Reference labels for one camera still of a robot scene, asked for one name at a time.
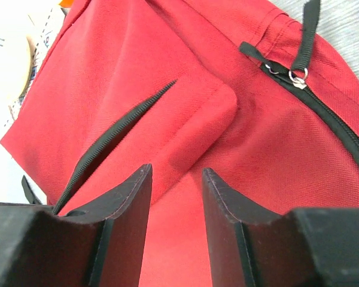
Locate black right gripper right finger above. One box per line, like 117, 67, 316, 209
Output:
202, 168, 359, 286

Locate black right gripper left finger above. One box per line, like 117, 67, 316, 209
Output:
0, 164, 153, 286

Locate red student backpack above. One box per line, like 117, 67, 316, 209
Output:
1, 1, 359, 286

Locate yellow bird plate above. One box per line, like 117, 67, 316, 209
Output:
17, 36, 32, 98

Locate patterned cloth placemat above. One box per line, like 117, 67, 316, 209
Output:
3, 5, 71, 129

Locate orange white bowl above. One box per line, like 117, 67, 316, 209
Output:
59, 0, 74, 8

